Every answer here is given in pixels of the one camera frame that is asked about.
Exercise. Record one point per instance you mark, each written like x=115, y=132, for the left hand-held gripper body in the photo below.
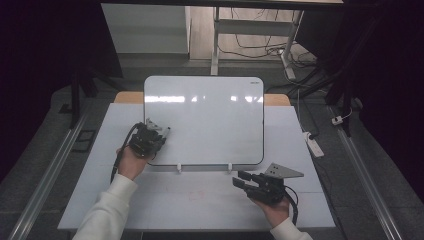
x=145, y=138

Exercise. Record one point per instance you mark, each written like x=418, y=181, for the person's right hand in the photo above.
x=275, y=211

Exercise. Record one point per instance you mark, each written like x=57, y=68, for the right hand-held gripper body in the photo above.
x=270, y=186

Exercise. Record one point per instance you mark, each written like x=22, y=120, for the wooden table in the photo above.
x=128, y=97

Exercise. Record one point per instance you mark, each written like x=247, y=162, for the white desk frame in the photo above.
x=253, y=30

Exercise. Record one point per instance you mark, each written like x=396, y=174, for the metal floor rail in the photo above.
x=43, y=180
x=366, y=180

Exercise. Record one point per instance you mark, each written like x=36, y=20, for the black metal stand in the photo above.
x=343, y=83
x=76, y=100

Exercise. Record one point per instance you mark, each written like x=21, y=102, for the white power strip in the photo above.
x=314, y=145

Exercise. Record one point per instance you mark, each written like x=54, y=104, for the white whiteboard stand clip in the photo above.
x=179, y=167
x=230, y=166

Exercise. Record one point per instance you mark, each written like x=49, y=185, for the small white adapter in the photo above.
x=337, y=120

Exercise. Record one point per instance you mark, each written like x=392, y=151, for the white whiteboard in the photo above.
x=203, y=123

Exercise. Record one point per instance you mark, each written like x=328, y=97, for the person's left hand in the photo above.
x=130, y=163

